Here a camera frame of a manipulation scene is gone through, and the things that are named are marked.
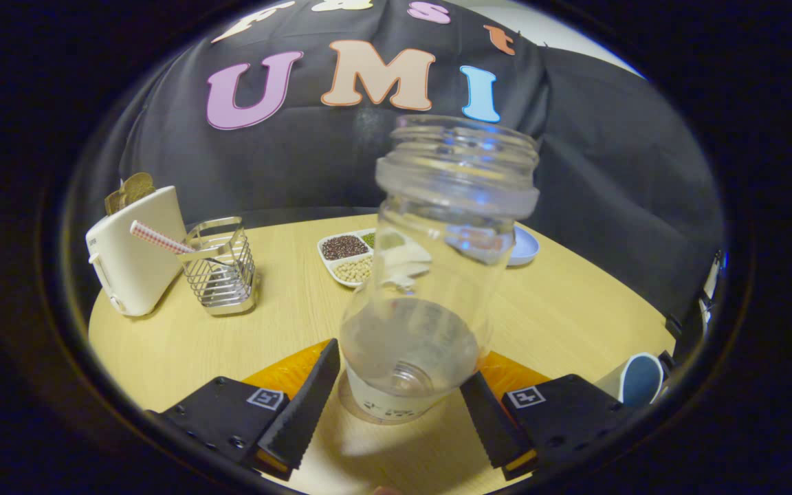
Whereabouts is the yellow soybeans pile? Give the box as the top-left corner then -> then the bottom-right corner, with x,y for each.
333,256 -> 374,283

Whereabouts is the white cup blue inside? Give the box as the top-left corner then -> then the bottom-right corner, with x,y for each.
595,353 -> 666,410

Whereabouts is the white toaster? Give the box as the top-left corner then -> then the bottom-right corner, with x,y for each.
85,186 -> 188,318

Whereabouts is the dark red beans pile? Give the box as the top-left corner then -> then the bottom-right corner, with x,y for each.
322,235 -> 369,261

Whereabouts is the metal wire holder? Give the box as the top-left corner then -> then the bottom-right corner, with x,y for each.
181,217 -> 259,317

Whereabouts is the clear plastic bottle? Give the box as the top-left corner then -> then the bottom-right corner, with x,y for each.
338,115 -> 541,426

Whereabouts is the white divided dish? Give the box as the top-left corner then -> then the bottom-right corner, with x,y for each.
317,228 -> 432,289

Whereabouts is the blue round coaster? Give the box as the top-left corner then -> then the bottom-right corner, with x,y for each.
505,225 -> 540,267

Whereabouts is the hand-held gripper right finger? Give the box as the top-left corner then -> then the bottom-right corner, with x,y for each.
459,351 -> 634,482

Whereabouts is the red checked straw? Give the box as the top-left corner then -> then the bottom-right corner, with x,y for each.
129,220 -> 195,256

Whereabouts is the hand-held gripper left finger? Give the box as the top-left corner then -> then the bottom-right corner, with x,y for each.
143,337 -> 342,482

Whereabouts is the black backdrop cloth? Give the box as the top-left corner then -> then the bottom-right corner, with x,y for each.
83,0 -> 725,324

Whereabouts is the round wooden table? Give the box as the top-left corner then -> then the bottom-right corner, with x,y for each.
88,213 -> 677,495

